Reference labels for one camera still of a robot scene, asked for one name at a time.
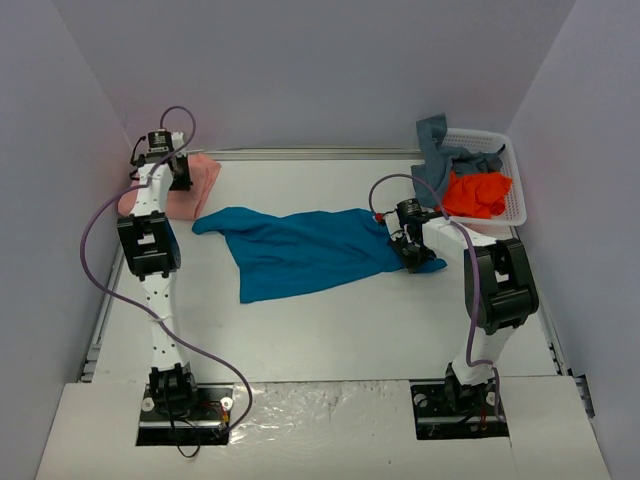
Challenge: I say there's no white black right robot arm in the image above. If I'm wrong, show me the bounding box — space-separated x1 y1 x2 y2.
389 198 539 413

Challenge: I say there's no white plastic laundry basket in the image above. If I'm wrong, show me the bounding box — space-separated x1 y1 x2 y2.
443 128 527 228

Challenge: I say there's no grey t shirt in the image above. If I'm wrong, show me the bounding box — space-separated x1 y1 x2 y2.
411 113 506 200

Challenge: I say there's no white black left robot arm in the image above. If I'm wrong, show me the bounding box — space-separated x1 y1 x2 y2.
117 128 202 418

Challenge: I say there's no orange t shirt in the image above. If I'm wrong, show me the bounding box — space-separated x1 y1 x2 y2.
442 172 513 219

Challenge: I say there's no thin black cable loop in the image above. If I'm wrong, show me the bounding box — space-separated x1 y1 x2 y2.
169 399 204 459

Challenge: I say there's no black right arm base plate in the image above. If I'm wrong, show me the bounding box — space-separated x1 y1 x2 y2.
410 380 509 441

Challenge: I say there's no folded pink t shirt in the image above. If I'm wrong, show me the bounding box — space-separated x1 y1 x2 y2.
115 153 221 220

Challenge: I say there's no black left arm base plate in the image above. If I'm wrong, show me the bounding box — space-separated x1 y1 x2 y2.
136 384 234 447

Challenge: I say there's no teal blue t shirt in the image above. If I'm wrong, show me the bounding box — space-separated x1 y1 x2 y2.
192 205 449 305

